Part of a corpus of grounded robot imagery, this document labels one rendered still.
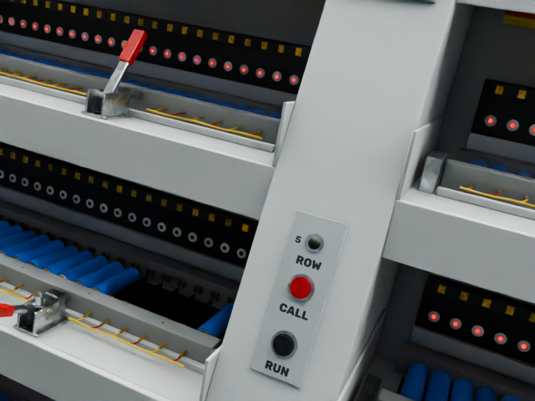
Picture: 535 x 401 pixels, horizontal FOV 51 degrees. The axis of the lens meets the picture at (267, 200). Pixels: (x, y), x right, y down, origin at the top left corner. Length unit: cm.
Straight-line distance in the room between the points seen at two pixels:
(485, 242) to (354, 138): 12
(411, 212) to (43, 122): 33
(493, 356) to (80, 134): 43
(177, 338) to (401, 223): 22
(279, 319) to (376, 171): 13
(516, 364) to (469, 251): 19
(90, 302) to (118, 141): 15
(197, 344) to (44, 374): 13
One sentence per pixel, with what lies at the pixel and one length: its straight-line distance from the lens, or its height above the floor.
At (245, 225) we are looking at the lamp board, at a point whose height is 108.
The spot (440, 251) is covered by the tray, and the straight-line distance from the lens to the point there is 41.
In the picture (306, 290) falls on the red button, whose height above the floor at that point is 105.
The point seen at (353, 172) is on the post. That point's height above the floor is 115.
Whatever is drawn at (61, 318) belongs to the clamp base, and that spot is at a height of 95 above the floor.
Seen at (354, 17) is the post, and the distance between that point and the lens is 45.
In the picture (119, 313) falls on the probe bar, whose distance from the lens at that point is 53.
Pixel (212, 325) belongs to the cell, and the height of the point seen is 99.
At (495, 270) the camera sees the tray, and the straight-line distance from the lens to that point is 41.
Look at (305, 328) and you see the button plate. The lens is 41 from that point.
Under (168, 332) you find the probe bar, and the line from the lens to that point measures 51.
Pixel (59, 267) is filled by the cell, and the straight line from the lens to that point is 62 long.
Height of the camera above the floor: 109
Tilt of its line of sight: 2 degrees up
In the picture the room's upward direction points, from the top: 17 degrees clockwise
